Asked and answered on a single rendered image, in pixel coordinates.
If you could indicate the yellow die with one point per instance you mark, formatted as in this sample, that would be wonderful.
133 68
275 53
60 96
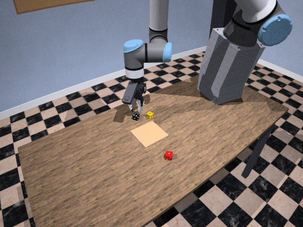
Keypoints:
150 115

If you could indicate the beige flat mat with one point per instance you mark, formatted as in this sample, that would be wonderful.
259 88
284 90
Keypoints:
149 133

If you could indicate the red die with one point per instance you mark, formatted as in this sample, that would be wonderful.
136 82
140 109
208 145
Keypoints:
168 155

